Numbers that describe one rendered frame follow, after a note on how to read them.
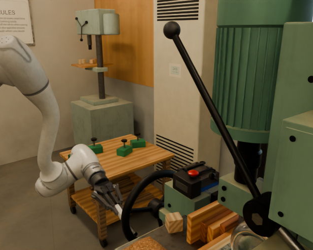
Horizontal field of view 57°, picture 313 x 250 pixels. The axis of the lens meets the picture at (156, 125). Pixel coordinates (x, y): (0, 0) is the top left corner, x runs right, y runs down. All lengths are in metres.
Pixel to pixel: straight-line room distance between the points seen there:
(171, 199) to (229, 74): 0.47
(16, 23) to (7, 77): 2.37
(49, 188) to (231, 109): 0.95
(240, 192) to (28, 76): 0.71
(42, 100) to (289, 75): 0.80
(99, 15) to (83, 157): 1.64
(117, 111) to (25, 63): 1.96
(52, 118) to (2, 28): 2.29
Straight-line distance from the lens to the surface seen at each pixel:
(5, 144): 3.54
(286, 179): 0.42
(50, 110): 1.12
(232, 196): 0.71
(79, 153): 1.36
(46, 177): 1.32
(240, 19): 0.56
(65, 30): 3.57
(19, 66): 0.99
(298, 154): 0.40
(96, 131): 2.80
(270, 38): 0.56
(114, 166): 1.99
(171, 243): 0.78
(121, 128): 2.94
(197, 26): 2.05
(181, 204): 0.87
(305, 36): 0.51
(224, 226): 0.76
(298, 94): 0.52
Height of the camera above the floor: 1.41
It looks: 18 degrees down
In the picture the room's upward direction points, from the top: straight up
